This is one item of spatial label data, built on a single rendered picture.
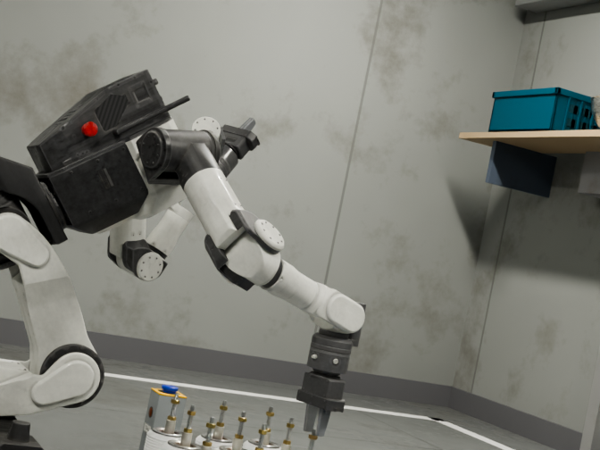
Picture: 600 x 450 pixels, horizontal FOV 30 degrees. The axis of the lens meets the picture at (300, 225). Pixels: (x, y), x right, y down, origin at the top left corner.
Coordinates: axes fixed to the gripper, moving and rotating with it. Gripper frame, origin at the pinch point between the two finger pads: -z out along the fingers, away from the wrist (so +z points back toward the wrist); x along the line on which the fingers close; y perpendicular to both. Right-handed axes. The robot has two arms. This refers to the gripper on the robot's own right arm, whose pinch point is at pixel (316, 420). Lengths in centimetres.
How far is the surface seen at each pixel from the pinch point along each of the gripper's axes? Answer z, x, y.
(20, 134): 62, 308, -88
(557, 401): -13, 136, -313
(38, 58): 99, 308, -89
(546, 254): 59, 165, -323
